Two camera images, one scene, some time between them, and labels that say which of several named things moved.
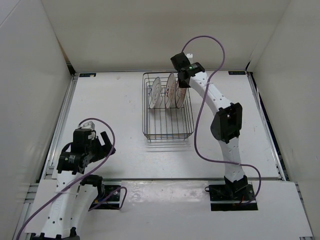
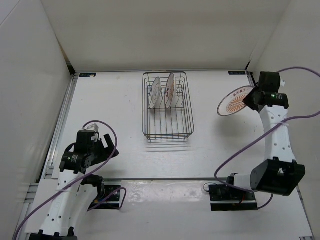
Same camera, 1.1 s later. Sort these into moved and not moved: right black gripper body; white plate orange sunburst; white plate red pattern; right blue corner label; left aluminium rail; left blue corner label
Moved: right black gripper body; white plate orange sunburst
Not moved: right blue corner label; left aluminium rail; left blue corner label; white plate red pattern
